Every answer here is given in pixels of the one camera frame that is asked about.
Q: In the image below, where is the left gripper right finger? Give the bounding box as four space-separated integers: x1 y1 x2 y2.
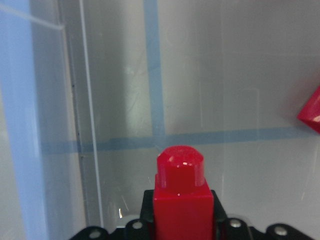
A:
211 190 312 240

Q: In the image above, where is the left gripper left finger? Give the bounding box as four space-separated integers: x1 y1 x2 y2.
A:
71 190 156 240

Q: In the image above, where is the red block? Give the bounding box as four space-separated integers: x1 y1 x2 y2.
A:
153 145 214 240
297 86 320 134

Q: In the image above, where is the clear plastic storage box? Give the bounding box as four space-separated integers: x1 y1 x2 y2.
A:
0 0 320 240

